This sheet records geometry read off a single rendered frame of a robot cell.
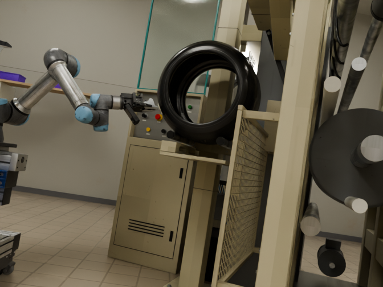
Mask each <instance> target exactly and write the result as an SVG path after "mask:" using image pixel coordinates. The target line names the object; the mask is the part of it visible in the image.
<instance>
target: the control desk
mask: <svg viewBox="0 0 383 287"><path fill-rule="evenodd" d="M135 93H142V97H143V101H142V102H144V101H148V100H149V99H153V101H154V104H155V106H158V99H157V91H156V90H148V89H135ZM206 103H207V97H206V96H205V95H202V94H195V93H187V95H186V110H187V113H188V115H189V117H190V119H191V120H192V121H193V122H194V123H198V124H201V123H203V122H204V118H205V110H206ZM135 114H136V115H137V117H138V118H139V120H140V122H139V123H138V124H137V125H134V124H133V122H132V121H131V120H130V123H129V130H128V138H127V144H126V148H125V154H124V161H123V168H122V172H121V178H120V184H119V191H118V195H117V202H116V208H115V215H114V218H113V225H112V232H111V238H110V242H109V249H108V255H107V256H108V257H112V258H115V259H119V260H123V261H127V262H130V263H134V264H138V265H142V266H145V267H150V268H154V269H158V270H162V271H165V272H169V273H173V274H177V273H178V272H180V270H181V264H182V257H183V253H184V246H185V239H186V231H187V227H188V220H189V213H190V206H191V202H192V193H193V187H194V180H195V173H196V169H197V161H190V160H185V159H179V158H174V157H169V156H166V155H161V154H160V149H161V142H162V140H164V141H173V142H178V141H175V140H171V139H169V138H168V137H167V135H166V134H167V132H168V131H170V130H171V131H174V130H173V129H172V128H171V127H170V126H169V125H168V124H167V123H166V121H165V120H164V118H163V116H162V114H161V112H160V109H158V110H155V111H152V112H144V113H141V112H135ZM178 143H181V142H178Z"/></svg>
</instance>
